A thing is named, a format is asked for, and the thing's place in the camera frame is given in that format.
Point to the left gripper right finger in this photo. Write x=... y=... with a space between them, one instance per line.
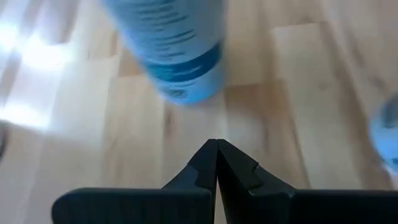
x=280 y=208

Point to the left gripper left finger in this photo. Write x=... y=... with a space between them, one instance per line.
x=140 y=205

